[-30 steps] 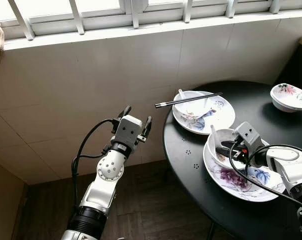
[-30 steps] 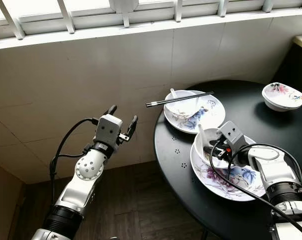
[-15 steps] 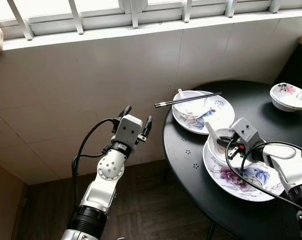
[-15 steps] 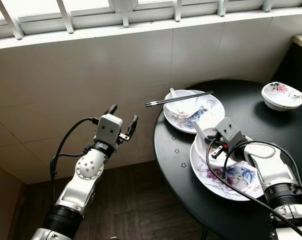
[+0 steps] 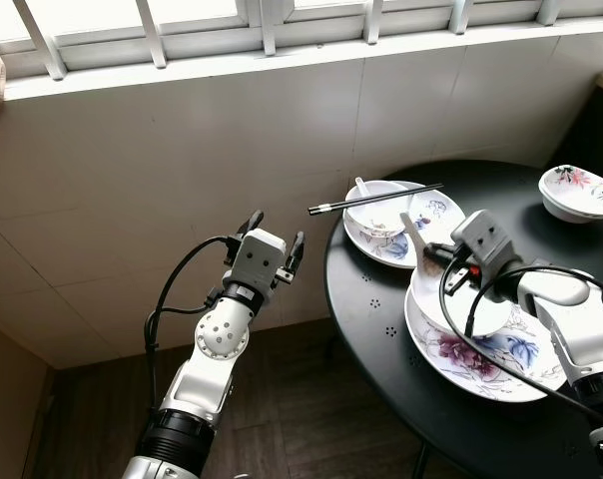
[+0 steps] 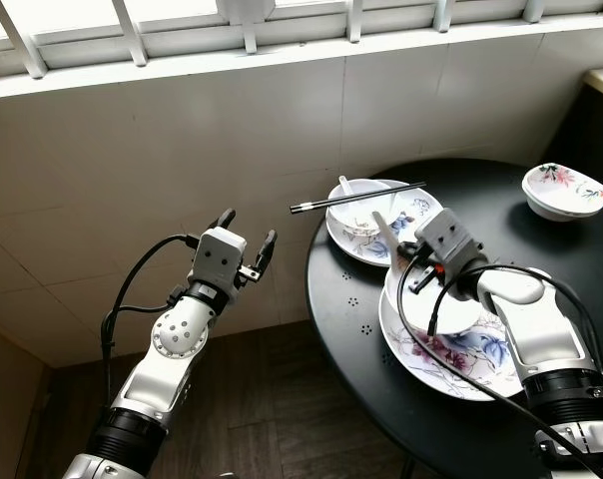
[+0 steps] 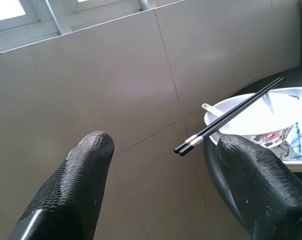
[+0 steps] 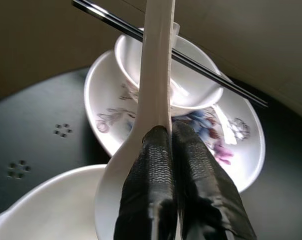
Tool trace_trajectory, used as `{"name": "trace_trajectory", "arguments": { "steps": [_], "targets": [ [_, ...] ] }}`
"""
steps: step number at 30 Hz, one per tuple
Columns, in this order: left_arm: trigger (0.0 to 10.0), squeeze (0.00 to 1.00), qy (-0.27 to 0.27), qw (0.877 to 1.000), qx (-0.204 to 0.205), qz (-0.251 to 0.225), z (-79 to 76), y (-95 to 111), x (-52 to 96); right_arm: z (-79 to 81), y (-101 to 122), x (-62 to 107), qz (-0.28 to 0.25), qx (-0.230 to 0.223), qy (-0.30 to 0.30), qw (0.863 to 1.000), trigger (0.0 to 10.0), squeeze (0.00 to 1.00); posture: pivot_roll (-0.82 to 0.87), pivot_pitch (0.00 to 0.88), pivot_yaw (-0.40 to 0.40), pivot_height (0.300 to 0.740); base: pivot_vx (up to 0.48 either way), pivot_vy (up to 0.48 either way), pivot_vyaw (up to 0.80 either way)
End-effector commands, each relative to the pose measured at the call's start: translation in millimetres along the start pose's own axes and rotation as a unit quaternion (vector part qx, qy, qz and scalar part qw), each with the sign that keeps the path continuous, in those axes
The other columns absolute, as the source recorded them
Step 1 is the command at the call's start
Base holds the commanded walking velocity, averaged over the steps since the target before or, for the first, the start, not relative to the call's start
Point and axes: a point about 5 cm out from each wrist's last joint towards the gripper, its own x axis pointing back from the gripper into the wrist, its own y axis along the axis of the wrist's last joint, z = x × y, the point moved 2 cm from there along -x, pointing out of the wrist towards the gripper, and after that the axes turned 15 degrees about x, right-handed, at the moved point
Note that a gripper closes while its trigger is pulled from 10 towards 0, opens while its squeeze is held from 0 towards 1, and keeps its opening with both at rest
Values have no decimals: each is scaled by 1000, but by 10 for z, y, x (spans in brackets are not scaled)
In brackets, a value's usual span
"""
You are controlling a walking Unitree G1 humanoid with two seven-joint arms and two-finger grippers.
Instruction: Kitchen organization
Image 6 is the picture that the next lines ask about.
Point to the white porcelain spoon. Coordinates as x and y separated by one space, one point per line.
345 187
389 235

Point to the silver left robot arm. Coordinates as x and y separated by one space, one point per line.
182 344

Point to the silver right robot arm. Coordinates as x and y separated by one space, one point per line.
541 329

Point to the small white floral plate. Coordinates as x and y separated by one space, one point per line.
417 203

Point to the white porcelain bowl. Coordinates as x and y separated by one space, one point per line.
361 215
461 314

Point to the round black table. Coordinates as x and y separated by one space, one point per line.
351 329

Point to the large white floral plate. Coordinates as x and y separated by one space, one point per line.
461 369

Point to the white bowl pink flowers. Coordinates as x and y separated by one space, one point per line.
566 192

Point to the white barred window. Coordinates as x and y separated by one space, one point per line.
247 20

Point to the dark cabinet beige top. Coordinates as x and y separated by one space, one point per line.
591 130

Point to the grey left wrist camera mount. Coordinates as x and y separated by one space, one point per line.
222 259

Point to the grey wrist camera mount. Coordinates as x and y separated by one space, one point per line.
451 239
222 259

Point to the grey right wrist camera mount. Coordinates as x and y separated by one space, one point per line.
451 239

